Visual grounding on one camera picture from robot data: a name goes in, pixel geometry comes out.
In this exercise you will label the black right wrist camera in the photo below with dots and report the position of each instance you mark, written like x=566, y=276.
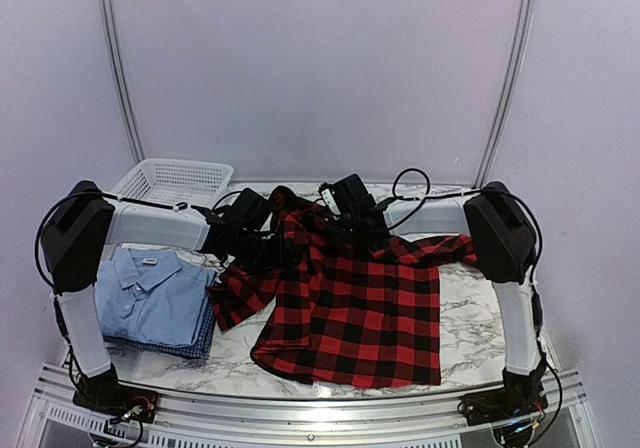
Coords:
x=347, y=197

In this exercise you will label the right aluminium corner post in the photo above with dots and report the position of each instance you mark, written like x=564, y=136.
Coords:
x=514, y=64

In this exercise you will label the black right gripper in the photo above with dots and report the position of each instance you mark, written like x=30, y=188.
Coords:
x=333, y=228

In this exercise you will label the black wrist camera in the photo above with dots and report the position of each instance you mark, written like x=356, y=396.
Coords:
x=347, y=197
x=249, y=211

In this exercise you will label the light blue folded shirt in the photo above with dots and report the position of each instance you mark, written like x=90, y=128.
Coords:
x=151, y=297

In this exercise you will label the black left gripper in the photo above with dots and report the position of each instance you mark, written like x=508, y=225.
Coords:
x=275, y=257

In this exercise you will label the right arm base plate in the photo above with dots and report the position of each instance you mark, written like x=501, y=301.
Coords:
x=499, y=405

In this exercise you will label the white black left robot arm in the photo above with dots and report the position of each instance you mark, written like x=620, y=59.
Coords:
x=68, y=248

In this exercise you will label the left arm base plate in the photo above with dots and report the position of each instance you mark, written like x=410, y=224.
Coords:
x=116, y=400

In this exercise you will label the red black plaid shirt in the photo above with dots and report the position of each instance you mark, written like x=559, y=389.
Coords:
x=363, y=316

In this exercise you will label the white plastic laundry basket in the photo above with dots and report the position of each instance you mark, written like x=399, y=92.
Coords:
x=160, y=186

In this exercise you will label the blue checked folded shirt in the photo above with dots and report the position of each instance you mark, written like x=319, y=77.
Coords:
x=198, y=350

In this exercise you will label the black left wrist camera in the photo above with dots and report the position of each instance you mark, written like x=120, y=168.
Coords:
x=249, y=211

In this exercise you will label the aluminium front frame rail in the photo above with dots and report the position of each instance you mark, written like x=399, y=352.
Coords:
x=191, y=419

